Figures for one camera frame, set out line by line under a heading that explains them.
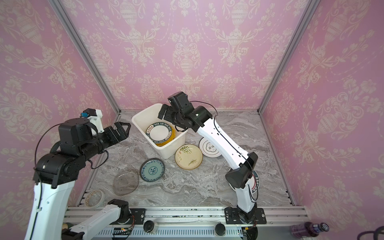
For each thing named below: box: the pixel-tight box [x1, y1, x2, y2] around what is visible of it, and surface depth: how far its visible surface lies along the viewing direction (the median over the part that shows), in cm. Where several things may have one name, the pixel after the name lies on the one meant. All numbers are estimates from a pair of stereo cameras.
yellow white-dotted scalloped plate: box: [155, 125, 176, 146], surface depth 105 cm
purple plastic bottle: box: [290, 222, 330, 238], surface depth 61 cm
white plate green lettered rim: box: [145, 122, 173, 144], surface depth 106 cm
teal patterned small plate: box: [139, 157, 166, 182], surface depth 92 cm
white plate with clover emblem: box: [198, 137, 222, 158], surface depth 100 cm
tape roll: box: [84, 189, 105, 209], surface depth 81 cm
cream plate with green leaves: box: [174, 144, 204, 170], surface depth 97 cm
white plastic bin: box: [131, 103, 189, 159], surface depth 97 cm
